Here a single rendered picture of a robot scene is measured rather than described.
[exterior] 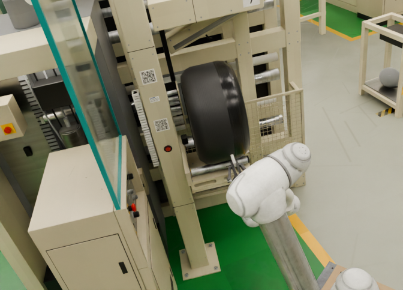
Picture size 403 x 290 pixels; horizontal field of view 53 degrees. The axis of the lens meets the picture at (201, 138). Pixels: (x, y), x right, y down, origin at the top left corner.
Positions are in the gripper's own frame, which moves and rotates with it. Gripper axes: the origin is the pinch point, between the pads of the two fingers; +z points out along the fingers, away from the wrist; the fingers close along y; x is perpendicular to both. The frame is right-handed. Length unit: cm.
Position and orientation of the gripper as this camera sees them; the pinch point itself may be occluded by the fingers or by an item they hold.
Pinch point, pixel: (233, 160)
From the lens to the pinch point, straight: 215.2
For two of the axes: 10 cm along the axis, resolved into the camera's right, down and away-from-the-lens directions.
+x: 1.5, 7.3, 6.6
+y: -9.7, 2.3, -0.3
